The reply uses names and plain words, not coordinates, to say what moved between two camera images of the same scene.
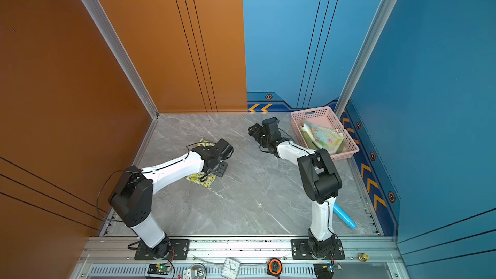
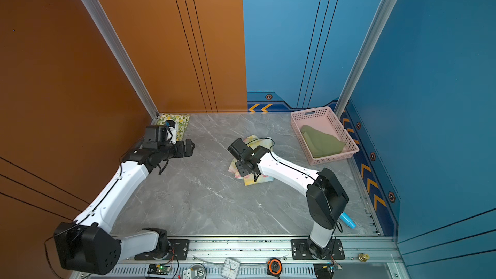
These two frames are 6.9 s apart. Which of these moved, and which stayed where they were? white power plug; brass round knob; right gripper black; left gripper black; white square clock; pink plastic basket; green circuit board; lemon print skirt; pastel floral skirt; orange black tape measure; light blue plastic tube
Moved: left gripper black; pastel floral skirt; lemon print skirt; right gripper black
Stayed: light blue plastic tube; brass round knob; white square clock; orange black tape measure; pink plastic basket; white power plug; green circuit board
